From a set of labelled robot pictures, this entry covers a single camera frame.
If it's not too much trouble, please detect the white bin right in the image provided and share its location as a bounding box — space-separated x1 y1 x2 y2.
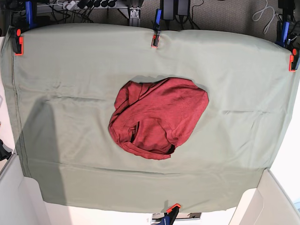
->
229 169 300 225

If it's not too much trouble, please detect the black power adapter left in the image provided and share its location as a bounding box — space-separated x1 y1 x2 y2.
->
161 0 175 20

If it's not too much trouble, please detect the grey metal bracket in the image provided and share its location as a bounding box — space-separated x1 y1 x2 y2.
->
128 7 141 27

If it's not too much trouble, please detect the orange black clamp left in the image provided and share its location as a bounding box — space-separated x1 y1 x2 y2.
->
10 28 24 56

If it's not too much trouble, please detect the orange black clamp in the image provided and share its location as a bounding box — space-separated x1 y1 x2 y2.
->
289 48 300 72
10 28 24 56

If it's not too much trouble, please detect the black power adapter right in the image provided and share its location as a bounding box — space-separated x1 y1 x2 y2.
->
177 0 190 16

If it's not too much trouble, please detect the orange black clamp right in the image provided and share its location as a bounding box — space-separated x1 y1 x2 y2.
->
289 48 300 72

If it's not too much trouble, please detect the black power adapter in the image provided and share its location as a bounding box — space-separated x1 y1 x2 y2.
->
177 0 190 16
161 0 175 20

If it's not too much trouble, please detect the blue clamp top right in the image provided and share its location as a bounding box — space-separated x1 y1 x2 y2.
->
275 21 290 47

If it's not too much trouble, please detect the blue black centre clamp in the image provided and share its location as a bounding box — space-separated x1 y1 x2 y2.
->
151 9 162 48

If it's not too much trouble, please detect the green table cloth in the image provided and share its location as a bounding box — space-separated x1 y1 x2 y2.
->
0 23 300 213

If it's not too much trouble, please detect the red long-sleeve T-shirt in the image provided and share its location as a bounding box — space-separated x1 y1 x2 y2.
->
108 77 209 160

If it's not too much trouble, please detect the blue clamp top left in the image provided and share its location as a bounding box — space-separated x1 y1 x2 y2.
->
25 0 37 30

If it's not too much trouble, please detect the blue clamp bottom edge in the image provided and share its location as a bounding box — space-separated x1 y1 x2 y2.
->
158 203 181 225

